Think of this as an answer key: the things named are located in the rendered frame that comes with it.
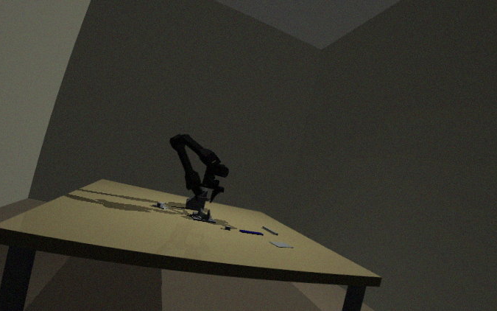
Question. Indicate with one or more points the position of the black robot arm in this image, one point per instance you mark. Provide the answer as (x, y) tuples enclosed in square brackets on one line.
[(206, 156)]

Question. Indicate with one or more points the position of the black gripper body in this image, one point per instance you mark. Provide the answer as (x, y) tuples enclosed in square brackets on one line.
[(196, 184)]

